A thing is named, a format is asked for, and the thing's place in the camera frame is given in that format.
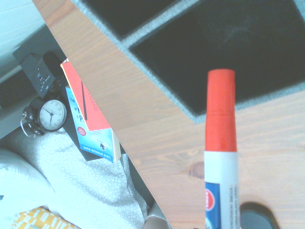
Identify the black nightstand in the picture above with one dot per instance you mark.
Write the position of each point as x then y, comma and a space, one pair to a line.
31, 95

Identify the wooden desk with black frame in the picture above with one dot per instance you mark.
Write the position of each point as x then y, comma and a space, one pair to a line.
147, 133

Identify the grey felt desk organizer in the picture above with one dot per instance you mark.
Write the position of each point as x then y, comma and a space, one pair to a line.
226, 55

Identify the white circle-patterned bedding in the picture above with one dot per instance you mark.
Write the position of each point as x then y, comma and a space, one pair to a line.
90, 186

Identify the red-capped white blue marker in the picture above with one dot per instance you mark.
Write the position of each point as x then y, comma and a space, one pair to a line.
220, 148

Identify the black twin-bell alarm clock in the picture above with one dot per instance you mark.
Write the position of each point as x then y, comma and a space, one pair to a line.
48, 117

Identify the yellow white patterned cushion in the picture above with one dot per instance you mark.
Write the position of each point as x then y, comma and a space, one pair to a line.
40, 219

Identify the blue paperback book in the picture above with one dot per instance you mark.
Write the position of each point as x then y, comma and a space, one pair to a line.
100, 143

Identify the white pillow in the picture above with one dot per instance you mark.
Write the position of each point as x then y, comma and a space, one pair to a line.
21, 176

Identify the black headphone hanger clamp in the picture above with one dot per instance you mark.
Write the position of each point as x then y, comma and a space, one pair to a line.
258, 214

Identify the red book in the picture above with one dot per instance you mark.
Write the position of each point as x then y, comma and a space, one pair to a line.
88, 102

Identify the black electronic box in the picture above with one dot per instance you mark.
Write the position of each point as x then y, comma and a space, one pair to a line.
35, 71

